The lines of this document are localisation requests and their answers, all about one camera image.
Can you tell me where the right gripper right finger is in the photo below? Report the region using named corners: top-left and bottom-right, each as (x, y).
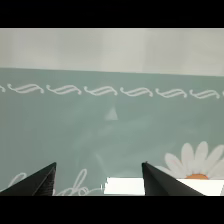
top-left (141, 161), bottom-right (206, 197)

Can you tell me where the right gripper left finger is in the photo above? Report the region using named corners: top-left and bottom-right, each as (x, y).
top-left (0, 161), bottom-right (58, 197)

